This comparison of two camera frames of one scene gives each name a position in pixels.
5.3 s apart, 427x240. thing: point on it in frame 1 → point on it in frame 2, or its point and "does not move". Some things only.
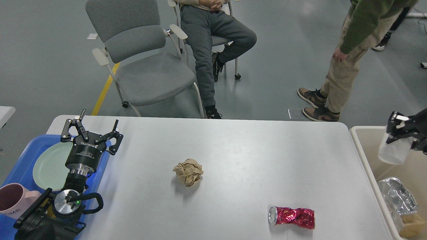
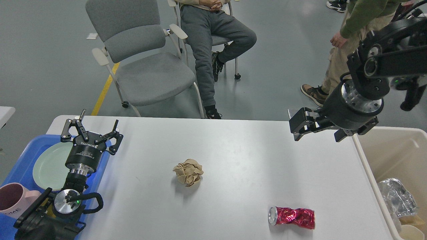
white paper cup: x=394 y=152 → x=409 y=232
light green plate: x=50 y=171 does not move
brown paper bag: x=414 y=227 does not move
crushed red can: x=303 y=217 does not move
